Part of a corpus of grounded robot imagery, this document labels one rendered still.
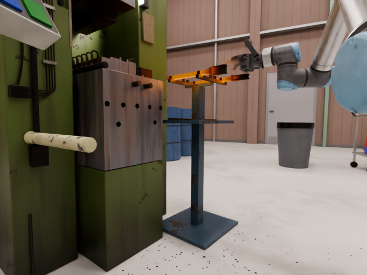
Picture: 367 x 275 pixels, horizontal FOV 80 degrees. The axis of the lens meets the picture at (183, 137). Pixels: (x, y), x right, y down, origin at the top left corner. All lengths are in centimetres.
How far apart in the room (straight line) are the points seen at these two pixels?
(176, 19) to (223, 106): 366
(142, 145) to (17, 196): 55
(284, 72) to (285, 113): 608
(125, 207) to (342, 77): 98
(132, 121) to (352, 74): 87
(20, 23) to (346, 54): 78
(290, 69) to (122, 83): 78
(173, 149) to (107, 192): 281
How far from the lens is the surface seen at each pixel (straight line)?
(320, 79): 121
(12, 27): 80
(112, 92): 105
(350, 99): 54
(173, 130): 377
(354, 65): 53
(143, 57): 148
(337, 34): 113
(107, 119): 102
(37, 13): 84
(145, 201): 124
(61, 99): 115
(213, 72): 122
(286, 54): 120
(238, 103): 747
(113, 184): 108
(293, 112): 723
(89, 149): 69
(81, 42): 166
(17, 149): 109
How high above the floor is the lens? 69
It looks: 4 degrees down
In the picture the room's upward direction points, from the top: straight up
